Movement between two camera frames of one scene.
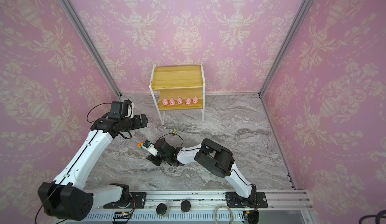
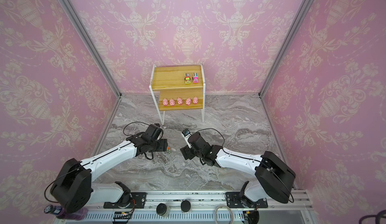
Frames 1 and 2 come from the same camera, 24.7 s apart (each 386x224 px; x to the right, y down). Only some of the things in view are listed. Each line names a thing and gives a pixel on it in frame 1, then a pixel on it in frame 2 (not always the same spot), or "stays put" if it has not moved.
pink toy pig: [172, 102] stays put
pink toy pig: [188, 101] stays put
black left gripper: [137, 119] to [164, 145]
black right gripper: [153, 159] to [186, 152]
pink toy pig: [179, 101] stays put
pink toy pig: [165, 102] stays put
